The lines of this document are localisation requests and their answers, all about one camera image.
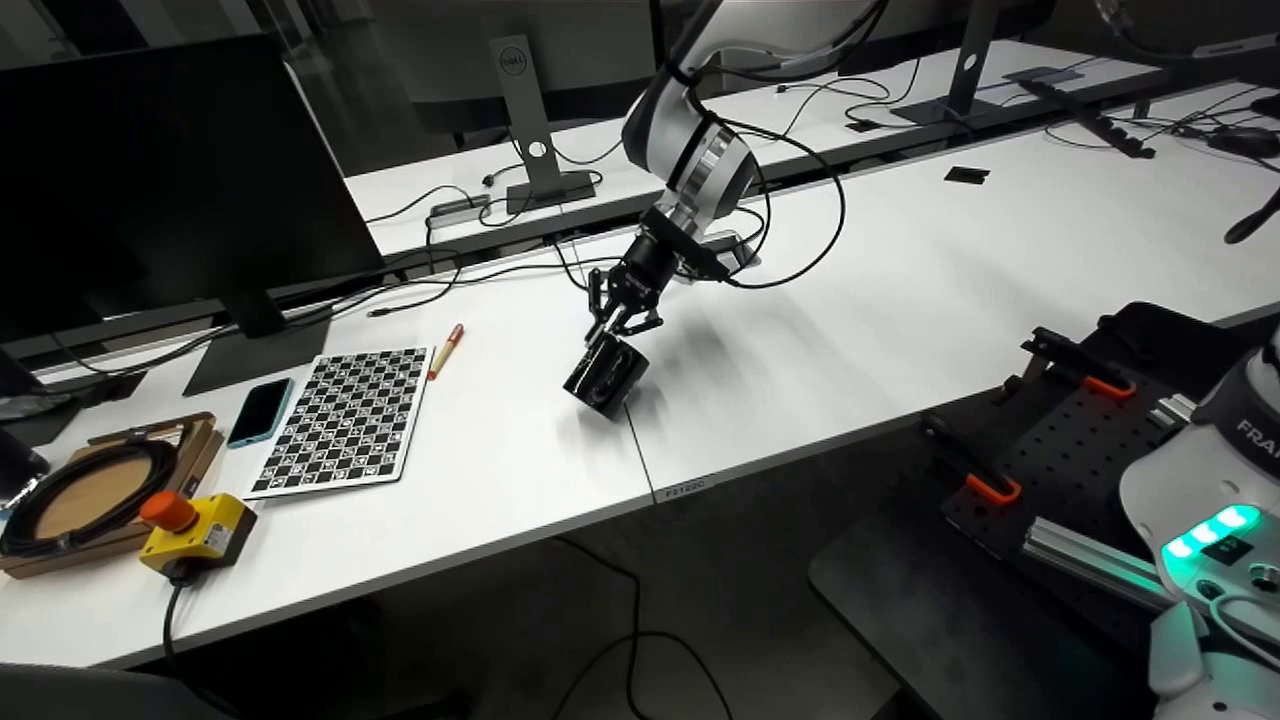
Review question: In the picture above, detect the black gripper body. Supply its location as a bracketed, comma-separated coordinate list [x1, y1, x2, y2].
[606, 214, 703, 311]

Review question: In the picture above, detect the black mug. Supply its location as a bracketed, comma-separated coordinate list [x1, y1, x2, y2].
[560, 330, 653, 422]

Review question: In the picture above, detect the white robot base green light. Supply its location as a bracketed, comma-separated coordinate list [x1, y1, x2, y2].
[1115, 323, 1280, 720]

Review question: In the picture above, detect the grey monitor stand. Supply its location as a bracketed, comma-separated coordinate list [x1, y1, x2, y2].
[484, 34, 602, 219]

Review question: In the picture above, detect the black white calibration board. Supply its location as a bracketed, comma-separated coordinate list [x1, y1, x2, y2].
[249, 343, 432, 506]

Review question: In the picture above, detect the black smartphone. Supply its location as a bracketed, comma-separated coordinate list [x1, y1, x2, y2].
[224, 375, 299, 453]

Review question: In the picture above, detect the dark monitor stand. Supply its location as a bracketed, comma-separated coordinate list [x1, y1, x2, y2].
[915, 0, 1059, 133]

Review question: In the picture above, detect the brown wooden box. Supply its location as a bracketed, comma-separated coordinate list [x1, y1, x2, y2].
[0, 409, 229, 579]

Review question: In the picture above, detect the black perforated breadboard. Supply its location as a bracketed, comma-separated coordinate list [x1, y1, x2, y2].
[931, 367, 1206, 570]

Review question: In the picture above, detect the black power strip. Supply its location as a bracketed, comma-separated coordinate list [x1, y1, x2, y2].
[1017, 75, 1162, 164]

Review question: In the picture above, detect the yellow emergency stop button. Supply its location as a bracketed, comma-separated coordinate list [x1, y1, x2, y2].
[136, 490, 261, 585]

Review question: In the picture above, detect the large black monitor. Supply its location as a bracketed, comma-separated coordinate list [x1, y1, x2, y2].
[0, 34, 394, 399]

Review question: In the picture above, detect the aluminium extrusion bar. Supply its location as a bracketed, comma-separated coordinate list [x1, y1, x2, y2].
[1022, 516, 1180, 614]

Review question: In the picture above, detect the black flat device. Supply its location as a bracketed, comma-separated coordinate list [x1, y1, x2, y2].
[0, 347, 145, 453]

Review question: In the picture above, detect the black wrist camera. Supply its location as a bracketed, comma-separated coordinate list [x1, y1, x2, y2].
[683, 238, 758, 283]

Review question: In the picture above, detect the grey cable adapter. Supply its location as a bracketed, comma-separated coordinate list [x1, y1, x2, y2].
[426, 191, 497, 228]

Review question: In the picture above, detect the black desk cable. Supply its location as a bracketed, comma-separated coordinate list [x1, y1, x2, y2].
[363, 251, 606, 321]

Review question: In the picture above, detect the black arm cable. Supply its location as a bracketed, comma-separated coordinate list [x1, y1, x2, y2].
[693, 111, 854, 292]

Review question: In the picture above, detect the black floor cable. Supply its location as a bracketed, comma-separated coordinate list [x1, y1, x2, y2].
[549, 531, 738, 720]

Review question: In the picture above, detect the orange handled clamp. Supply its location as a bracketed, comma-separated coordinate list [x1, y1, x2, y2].
[915, 422, 1027, 513]
[1017, 323, 1139, 409]

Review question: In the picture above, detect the black emergency stop cable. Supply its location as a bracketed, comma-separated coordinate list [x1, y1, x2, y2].
[156, 570, 208, 668]

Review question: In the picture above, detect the black thick cable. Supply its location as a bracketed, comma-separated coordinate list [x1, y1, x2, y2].
[1226, 186, 1280, 249]

